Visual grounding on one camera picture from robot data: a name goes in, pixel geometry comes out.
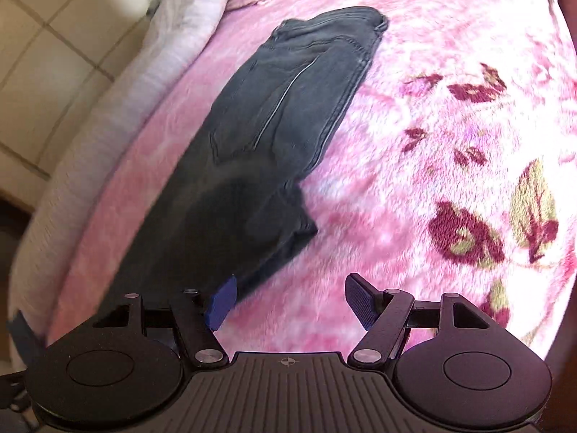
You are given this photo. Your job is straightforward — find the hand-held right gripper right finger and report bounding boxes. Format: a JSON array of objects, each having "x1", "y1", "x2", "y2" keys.
[{"x1": 344, "y1": 272, "x2": 494, "y2": 368}]

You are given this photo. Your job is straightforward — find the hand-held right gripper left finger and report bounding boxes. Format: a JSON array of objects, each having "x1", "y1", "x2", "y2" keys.
[{"x1": 90, "y1": 275, "x2": 238, "y2": 367}]

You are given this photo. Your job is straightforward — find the dark grey jeans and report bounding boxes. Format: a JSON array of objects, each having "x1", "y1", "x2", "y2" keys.
[{"x1": 97, "y1": 6, "x2": 389, "y2": 321}]

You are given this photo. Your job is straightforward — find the pink rose blanket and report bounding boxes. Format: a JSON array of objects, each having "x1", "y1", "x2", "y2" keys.
[{"x1": 45, "y1": 0, "x2": 577, "y2": 362}]

